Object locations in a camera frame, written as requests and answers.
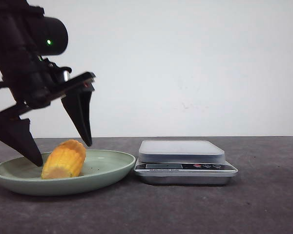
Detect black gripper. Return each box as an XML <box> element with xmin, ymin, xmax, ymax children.
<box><xmin>0</xmin><ymin>57</ymin><xmax>95</xmax><ymax>167</ymax></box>

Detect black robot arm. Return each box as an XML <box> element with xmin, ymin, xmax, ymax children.
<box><xmin>0</xmin><ymin>0</ymin><xmax>95</xmax><ymax>166</ymax></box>

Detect silver digital kitchen scale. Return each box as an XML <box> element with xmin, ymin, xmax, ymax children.
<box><xmin>134</xmin><ymin>140</ymin><xmax>238</xmax><ymax>185</ymax></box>

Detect pale green plate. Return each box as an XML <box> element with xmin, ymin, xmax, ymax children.
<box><xmin>0</xmin><ymin>150</ymin><xmax>136</xmax><ymax>196</ymax></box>

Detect yellow corn cob piece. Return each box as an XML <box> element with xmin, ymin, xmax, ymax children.
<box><xmin>41</xmin><ymin>139</ymin><xmax>86</xmax><ymax>179</ymax></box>

